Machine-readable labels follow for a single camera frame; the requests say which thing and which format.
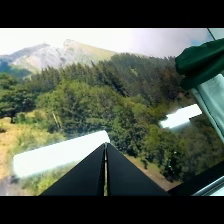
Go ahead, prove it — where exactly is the white garment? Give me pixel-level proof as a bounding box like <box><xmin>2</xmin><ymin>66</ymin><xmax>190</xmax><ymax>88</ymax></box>
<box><xmin>190</xmin><ymin>72</ymin><xmax>224</xmax><ymax>145</ymax></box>

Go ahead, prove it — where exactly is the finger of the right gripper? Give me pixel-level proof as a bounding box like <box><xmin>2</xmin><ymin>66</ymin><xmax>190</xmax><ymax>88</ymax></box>
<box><xmin>40</xmin><ymin>142</ymin><xmax>107</xmax><ymax>197</ymax></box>
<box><xmin>106</xmin><ymin>142</ymin><xmax>170</xmax><ymax>197</ymax></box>

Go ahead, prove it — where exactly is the silver frame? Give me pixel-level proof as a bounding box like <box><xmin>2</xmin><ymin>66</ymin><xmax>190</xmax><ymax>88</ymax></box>
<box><xmin>199</xmin><ymin>175</ymin><xmax>224</xmax><ymax>197</ymax></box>

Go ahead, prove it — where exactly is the green T-shirt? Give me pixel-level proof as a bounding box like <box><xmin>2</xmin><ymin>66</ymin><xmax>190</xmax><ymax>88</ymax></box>
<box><xmin>174</xmin><ymin>37</ymin><xmax>224</xmax><ymax>92</ymax></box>

